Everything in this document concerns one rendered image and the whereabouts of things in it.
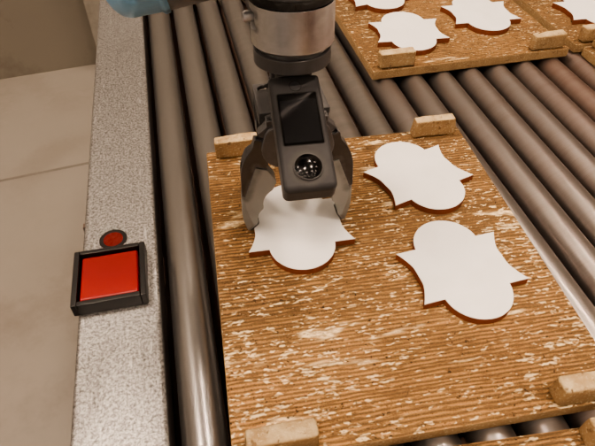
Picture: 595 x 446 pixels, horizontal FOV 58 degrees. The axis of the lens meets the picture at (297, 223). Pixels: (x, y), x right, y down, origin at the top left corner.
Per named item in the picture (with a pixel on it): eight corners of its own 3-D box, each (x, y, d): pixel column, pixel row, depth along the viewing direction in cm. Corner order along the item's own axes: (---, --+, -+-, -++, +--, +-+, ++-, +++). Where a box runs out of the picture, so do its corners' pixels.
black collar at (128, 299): (74, 317, 56) (69, 307, 54) (78, 262, 61) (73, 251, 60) (149, 303, 57) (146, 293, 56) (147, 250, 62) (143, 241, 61)
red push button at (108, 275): (82, 309, 56) (79, 301, 55) (85, 265, 60) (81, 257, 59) (141, 298, 57) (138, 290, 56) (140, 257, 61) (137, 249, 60)
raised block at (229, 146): (216, 160, 70) (213, 142, 68) (215, 151, 71) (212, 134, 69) (260, 155, 71) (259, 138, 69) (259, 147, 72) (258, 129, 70)
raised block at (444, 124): (413, 139, 73) (415, 123, 71) (408, 131, 75) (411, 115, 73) (454, 134, 74) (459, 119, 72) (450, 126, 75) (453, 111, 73)
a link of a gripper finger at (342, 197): (354, 182, 65) (325, 126, 59) (367, 214, 61) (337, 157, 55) (331, 193, 66) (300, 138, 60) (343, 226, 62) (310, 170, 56)
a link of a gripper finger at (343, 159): (360, 171, 59) (330, 110, 53) (364, 180, 58) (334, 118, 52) (321, 189, 60) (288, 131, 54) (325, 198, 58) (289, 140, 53)
